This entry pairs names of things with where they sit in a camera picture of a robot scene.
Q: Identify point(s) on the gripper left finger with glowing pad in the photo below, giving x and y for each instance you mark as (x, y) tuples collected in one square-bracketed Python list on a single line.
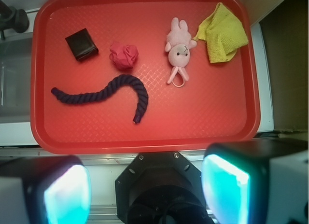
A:
[(47, 190)]

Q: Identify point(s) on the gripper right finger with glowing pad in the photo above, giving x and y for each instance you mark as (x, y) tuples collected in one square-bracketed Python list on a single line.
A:
[(261, 181)]

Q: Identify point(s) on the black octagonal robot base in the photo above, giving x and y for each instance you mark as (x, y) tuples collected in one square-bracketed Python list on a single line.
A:
[(161, 188)]

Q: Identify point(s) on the brown cardboard box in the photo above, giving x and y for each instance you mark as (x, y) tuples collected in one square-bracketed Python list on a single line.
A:
[(285, 32)]

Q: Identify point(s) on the black box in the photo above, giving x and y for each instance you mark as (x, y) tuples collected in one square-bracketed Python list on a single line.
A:
[(82, 45)]

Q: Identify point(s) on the red plastic tray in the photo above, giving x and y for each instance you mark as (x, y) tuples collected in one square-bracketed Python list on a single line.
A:
[(91, 107)]

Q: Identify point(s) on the yellow microfiber cloth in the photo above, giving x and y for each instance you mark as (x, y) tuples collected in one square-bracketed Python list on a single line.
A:
[(223, 34)]

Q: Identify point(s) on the pink plush bunny toy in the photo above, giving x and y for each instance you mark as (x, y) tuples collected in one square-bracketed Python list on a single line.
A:
[(179, 42)]

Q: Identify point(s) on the black clamp knob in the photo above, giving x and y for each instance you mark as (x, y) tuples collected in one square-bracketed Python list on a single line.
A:
[(12, 18)]

